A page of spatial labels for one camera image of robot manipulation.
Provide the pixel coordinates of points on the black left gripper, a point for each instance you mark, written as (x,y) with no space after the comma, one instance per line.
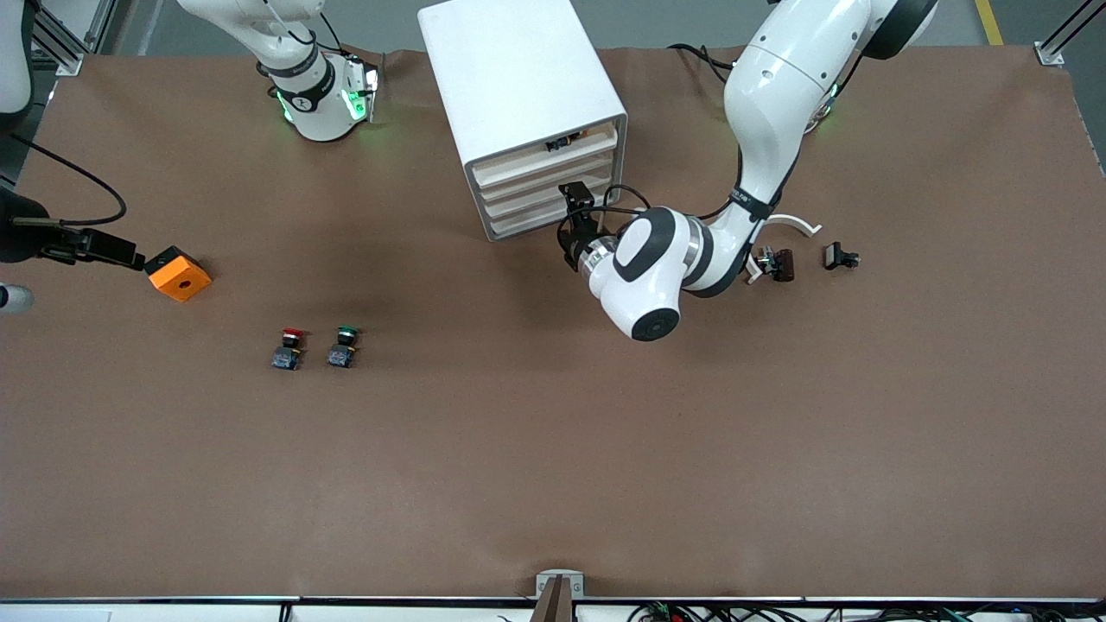
(577,241)

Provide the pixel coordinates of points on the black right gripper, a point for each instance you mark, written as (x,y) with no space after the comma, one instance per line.
(19,237)

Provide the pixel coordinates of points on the red push button switch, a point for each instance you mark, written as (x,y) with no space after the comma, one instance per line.
(289,347)

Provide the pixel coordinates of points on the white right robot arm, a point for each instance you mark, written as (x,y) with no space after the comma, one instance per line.
(320,112)

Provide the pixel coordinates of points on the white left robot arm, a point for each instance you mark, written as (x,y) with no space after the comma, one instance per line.
(769,112)

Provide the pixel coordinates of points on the small black part with orange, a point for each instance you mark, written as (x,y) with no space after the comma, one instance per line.
(562,142)

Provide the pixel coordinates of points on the orange and black block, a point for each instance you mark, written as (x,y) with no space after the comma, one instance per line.
(180,278)

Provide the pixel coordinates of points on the brown and black small component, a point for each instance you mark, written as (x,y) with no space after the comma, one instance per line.
(782,264)

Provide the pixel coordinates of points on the white curved plastic piece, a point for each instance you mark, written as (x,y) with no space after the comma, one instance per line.
(799,223)

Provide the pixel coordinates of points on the brown paper table cover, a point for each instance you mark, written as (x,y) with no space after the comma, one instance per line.
(553,449)

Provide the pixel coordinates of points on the black small clip component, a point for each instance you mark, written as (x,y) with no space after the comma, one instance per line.
(836,256)

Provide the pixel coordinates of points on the aluminium frame profile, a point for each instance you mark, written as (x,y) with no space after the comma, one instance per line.
(65,43)
(1067,34)

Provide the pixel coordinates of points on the green push button switch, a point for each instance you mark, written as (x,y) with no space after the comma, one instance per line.
(344,345)

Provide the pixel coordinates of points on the metal table edge bracket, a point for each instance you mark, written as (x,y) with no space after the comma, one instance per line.
(560,579)

